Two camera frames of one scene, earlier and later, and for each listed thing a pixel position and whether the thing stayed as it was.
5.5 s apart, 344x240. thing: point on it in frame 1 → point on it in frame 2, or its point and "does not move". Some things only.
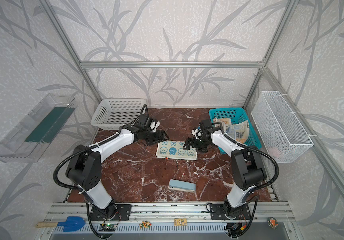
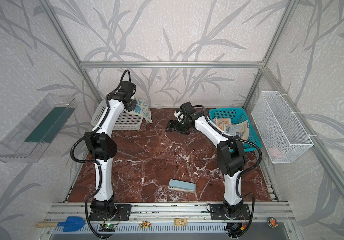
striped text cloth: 239,131 does not move
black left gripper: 154,136 → 131,105
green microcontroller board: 107,227 does not move
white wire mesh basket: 284,137 does not move
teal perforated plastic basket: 237,115 does not move
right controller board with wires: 233,229 does not move
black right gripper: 196,142 → 178,125
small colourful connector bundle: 145,224 does not move
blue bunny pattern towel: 173,149 → 142,109
